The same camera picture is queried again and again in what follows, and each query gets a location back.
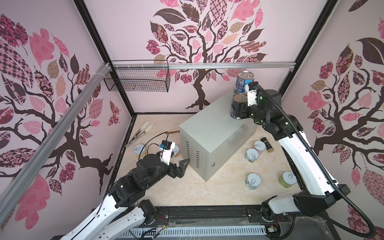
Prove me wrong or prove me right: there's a dark grey tin can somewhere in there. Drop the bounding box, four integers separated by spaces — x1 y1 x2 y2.
230 94 248 120

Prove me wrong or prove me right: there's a blue label tin can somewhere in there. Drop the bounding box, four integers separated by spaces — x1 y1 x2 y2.
234 71 254 94

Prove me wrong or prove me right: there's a teal label white-lid can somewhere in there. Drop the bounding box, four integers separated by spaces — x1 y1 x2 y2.
244 149 259 163

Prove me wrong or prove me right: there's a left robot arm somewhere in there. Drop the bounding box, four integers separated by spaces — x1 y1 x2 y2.
61 154 190 240

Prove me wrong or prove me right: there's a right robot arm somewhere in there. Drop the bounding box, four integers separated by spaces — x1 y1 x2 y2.
246 83 377 239

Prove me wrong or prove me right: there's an orange label white-lid can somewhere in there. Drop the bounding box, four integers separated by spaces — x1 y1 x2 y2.
172 145 180 159

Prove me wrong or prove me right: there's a pink small white-lid can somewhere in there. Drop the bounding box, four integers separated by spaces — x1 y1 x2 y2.
254 141 267 155

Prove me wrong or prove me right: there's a dark spice jar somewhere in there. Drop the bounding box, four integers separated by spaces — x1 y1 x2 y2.
261 137 274 153

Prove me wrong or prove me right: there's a grey metal cabinet box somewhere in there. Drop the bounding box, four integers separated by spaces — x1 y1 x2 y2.
180 92 257 182

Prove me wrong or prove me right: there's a yellow label white-lid can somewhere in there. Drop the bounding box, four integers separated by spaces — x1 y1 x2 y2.
134 144 147 158

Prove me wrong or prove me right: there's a light blue white-lid can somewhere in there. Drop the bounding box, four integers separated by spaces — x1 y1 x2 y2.
246 173 262 190

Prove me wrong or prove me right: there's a green label white-lid can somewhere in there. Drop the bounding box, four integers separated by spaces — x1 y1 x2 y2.
278 172 297 189

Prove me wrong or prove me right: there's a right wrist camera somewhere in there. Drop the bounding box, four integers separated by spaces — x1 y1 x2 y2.
246 82 259 107

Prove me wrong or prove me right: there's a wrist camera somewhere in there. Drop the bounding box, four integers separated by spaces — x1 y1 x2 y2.
246 82 259 107
160 140 176 166

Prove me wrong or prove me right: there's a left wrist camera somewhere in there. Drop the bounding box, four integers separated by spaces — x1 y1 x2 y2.
160 140 176 166

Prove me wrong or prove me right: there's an aluminium horizontal rail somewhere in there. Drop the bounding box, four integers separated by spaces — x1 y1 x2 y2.
113 62 296 70

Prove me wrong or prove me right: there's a white slotted cable duct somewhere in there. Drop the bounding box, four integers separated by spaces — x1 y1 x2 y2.
118 226 267 240

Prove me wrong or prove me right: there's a black wire basket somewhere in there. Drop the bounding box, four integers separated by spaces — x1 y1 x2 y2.
104 60 171 93

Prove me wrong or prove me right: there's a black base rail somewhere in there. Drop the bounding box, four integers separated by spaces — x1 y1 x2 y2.
80 203 340 240

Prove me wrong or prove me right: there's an aluminium diagonal rail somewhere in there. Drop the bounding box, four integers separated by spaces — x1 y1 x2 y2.
1 63 111 224

